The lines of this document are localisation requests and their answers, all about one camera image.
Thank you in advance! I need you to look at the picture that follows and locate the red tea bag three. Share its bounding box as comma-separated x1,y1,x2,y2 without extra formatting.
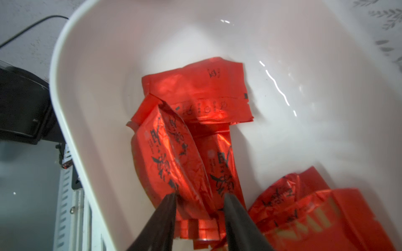
175,123,245,251

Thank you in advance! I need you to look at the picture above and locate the red tea bag five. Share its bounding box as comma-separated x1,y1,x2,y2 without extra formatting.
141,57,253,124

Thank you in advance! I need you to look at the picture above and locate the red tea bag one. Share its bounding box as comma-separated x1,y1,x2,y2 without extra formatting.
254,188,394,251

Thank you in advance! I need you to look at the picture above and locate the red tea bag four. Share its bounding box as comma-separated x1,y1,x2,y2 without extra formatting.
127,94,216,220

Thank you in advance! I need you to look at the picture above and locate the red tea bag six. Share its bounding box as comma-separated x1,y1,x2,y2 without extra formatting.
248,166,330,223

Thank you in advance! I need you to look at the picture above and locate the white plastic storage box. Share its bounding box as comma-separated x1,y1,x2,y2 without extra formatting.
50,1,402,251

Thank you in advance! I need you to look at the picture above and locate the metal base rail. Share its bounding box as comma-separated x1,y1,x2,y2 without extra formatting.
52,143,107,251

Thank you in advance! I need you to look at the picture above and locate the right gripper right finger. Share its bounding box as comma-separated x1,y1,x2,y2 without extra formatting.
224,193,273,251

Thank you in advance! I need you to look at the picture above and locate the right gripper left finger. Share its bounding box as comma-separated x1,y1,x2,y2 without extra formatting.
127,193,177,251

